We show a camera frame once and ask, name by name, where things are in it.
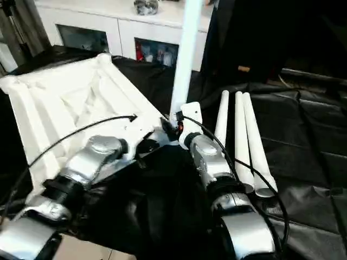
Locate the black mat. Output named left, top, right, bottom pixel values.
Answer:
left=0, top=44, right=347, bottom=260

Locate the shiny object on cabinet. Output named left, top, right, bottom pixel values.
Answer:
left=133, top=0, right=159, bottom=16

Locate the white plastic table top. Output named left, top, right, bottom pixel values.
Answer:
left=0, top=53, right=174, bottom=196

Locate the white plastic table leg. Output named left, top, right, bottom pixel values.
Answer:
left=213, top=90, right=232, bottom=154
left=242, top=92, right=279, bottom=198
left=169, top=0, right=203, bottom=121
left=234, top=91, right=257, bottom=194

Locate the white cabinet with glass doors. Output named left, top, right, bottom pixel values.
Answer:
left=35, top=0, right=215, bottom=73

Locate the black backdrop cloth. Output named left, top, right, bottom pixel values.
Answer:
left=202, top=0, right=347, bottom=85

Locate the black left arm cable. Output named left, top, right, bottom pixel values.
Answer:
left=0, top=115, right=138, bottom=217

